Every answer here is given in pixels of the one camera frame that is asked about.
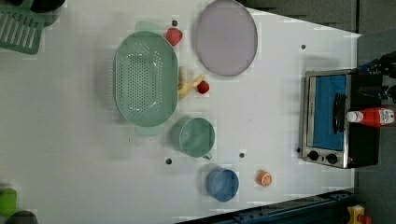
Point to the green mug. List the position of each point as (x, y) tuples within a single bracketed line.
[(196, 137)]

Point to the green slotted dish rack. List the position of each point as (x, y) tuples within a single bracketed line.
[(20, 30)]

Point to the lilac round plate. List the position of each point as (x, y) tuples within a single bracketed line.
[(226, 38)]

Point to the large red strawberry toy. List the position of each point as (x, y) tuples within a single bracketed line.
[(173, 36)]

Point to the yellow red toy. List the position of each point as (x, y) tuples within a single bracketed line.
[(357, 215)]

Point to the dark round object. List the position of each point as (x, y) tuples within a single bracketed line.
[(22, 217)]

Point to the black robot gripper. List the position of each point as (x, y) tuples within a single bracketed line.
[(385, 66)]

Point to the green perforated colander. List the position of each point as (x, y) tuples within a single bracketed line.
[(145, 72)]

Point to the red ketchup bottle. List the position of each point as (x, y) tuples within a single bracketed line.
[(373, 117)]

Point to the peeled banana toy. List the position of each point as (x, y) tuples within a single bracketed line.
[(185, 87)]

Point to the bright green object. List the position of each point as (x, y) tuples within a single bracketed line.
[(8, 202)]

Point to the orange slice toy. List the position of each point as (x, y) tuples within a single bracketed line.
[(264, 179)]

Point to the silver black toaster oven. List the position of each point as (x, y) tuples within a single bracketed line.
[(328, 137)]

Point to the black round object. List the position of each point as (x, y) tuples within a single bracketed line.
[(44, 6)]

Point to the small red strawberry toy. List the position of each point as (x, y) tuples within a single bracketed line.
[(203, 87)]

